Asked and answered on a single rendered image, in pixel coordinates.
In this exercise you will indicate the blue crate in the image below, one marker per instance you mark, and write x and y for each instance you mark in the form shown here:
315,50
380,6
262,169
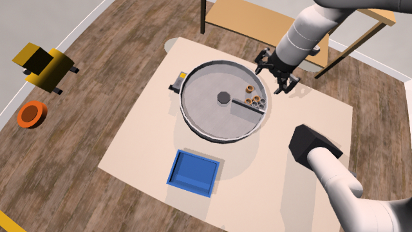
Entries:
193,173

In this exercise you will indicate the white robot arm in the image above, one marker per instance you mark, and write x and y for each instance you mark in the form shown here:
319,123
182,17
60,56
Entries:
354,213

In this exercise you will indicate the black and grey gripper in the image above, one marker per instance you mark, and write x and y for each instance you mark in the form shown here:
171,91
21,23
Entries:
279,69

